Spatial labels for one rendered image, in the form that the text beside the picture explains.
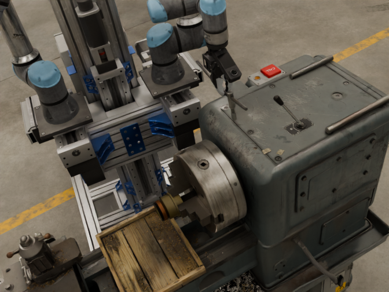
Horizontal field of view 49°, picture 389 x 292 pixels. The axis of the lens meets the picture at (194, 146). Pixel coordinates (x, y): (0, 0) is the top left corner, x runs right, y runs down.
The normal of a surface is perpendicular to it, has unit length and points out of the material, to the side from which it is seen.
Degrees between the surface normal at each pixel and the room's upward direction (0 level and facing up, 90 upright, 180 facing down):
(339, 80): 0
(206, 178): 30
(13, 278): 0
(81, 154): 90
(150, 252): 0
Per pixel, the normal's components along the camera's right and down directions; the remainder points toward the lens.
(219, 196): 0.31, 0.06
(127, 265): -0.14, -0.70
